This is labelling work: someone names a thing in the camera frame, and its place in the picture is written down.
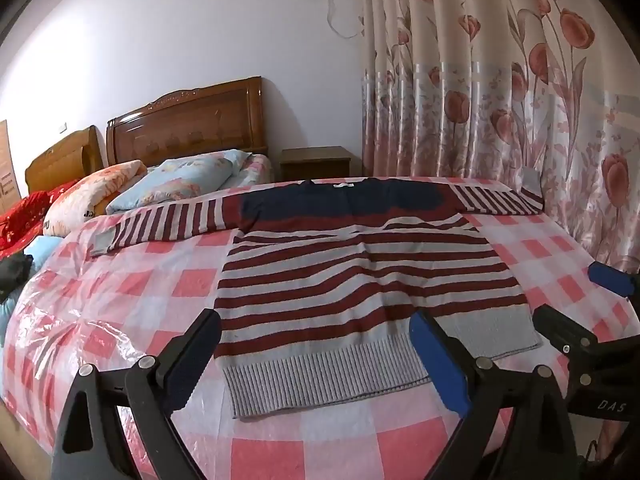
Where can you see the large carved wooden headboard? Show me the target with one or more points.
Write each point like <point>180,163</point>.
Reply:
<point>200,120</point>

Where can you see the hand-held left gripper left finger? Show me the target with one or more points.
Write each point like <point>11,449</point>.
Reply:
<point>192,365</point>

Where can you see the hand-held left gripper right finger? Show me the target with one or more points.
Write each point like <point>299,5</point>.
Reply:
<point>440,360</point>

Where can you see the floral bed sheet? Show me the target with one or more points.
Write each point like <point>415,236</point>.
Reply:
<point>255,170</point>

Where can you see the brown board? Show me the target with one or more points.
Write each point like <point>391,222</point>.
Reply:
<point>7,170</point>

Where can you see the small wooden headboard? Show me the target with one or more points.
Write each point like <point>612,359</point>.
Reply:
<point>65,160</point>

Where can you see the dark cloth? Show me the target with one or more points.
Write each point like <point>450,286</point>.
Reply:
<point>14,275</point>

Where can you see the pink tulip curtain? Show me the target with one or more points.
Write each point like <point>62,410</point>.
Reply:
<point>475,85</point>

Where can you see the light blue floral quilt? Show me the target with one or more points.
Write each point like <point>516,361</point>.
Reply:
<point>175,180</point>

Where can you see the pink checkered blanket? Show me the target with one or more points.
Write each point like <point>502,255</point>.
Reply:
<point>150,285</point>

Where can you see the orange floral pillow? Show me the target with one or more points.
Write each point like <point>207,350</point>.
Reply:
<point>85,195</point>

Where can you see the red grey striped sweater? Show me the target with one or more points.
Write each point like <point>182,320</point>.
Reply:
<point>325,280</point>

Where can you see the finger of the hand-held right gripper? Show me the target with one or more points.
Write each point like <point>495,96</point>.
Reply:
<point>562,330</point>
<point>612,277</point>

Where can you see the wooden nightstand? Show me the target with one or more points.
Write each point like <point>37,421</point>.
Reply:
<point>315,162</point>

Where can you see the red patterned blanket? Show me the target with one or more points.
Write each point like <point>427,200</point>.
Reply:
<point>25,220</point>

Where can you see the white wall outlet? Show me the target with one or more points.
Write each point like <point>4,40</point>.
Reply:
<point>62,127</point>

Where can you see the light blue cloth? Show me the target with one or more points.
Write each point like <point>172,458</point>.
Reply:
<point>42,247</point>

